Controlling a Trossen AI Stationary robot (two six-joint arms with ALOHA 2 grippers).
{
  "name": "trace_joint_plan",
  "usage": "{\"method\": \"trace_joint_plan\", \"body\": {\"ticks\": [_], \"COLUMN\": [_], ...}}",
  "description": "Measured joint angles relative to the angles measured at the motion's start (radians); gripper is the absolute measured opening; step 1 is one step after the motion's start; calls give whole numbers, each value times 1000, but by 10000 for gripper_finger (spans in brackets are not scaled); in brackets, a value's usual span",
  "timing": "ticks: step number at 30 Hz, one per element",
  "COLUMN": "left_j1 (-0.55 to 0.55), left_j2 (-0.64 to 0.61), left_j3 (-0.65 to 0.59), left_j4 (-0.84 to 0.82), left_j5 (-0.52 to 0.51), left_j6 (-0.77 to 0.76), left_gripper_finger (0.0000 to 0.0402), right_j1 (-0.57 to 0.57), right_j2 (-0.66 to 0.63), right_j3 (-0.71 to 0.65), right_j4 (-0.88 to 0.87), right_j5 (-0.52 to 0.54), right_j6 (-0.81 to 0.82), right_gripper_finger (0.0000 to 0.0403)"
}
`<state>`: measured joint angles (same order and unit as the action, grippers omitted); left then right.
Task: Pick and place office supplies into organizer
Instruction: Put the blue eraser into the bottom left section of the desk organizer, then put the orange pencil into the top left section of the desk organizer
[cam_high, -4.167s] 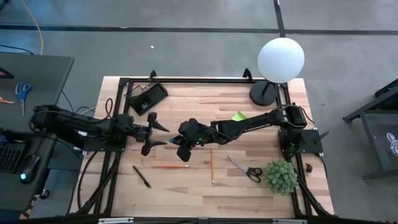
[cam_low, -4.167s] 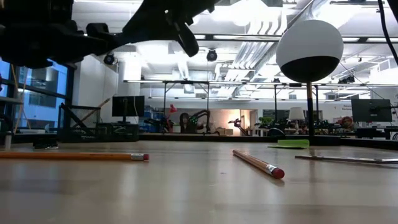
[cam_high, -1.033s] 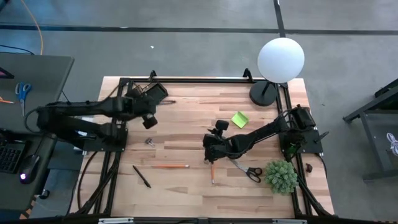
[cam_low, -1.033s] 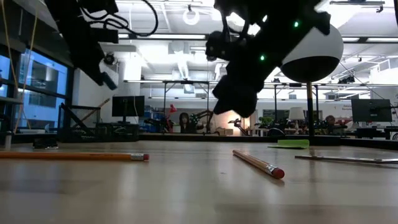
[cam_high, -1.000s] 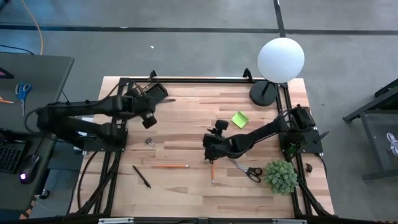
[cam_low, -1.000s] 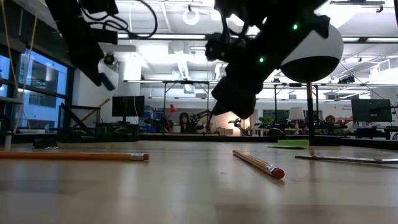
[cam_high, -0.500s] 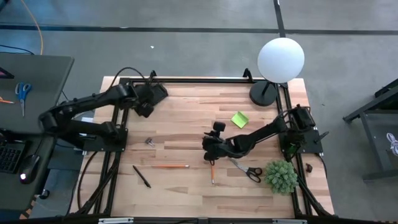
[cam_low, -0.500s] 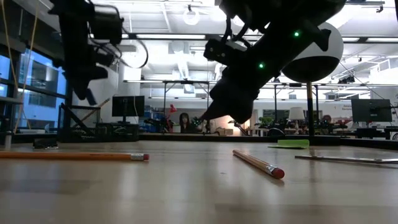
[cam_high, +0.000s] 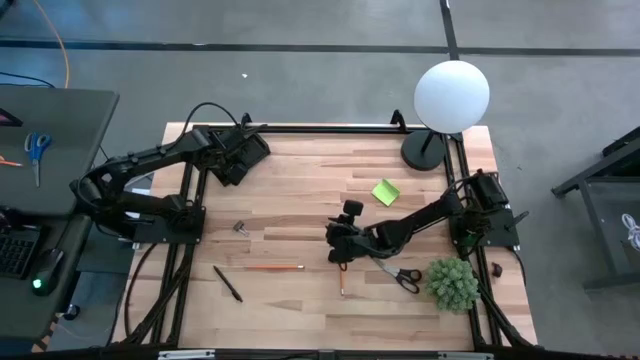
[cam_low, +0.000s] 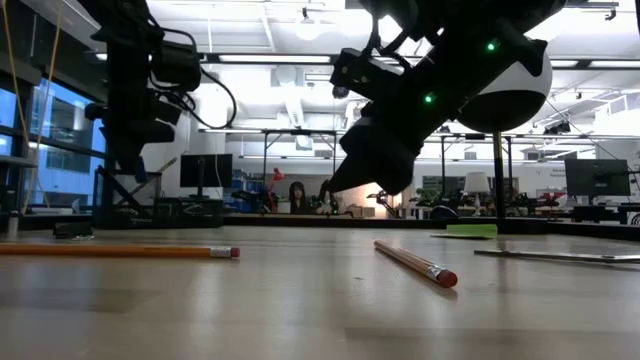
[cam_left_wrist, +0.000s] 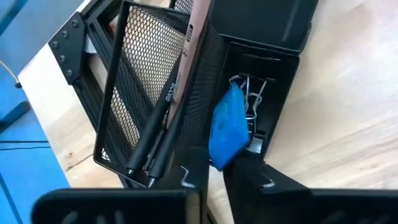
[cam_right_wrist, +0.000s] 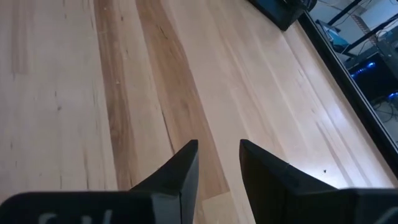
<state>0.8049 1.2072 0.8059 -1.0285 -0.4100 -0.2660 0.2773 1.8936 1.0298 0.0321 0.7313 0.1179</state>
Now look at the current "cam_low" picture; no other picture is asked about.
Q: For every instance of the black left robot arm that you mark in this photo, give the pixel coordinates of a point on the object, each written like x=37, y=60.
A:
x=127, y=30

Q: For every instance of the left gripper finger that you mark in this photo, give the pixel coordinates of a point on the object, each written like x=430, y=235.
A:
x=140, y=157
x=121, y=157

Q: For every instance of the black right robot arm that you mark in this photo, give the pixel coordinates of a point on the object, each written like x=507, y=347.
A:
x=500, y=20

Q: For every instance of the black binder clip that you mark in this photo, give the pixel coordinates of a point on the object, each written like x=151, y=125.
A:
x=72, y=230

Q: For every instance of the black mesh desk organizer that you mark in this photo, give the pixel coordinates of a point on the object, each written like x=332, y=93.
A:
x=190, y=212

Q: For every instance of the black metal stand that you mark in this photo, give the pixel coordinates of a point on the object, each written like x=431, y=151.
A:
x=300, y=131

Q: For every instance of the orange pencil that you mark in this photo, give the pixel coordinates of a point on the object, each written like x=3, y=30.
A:
x=125, y=250
x=415, y=263

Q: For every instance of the red desk lamp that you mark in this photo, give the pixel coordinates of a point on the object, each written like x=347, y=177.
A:
x=276, y=175

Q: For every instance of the green sticky note pad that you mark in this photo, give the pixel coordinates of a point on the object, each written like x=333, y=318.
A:
x=470, y=231

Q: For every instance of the white shade table lamp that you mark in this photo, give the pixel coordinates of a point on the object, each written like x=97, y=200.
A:
x=477, y=182

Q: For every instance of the black computer monitor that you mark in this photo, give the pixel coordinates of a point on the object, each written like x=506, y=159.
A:
x=597, y=177
x=206, y=170

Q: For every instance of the person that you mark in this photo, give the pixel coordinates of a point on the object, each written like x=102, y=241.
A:
x=298, y=197

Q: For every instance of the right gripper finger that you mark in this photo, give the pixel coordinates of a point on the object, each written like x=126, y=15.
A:
x=347, y=182

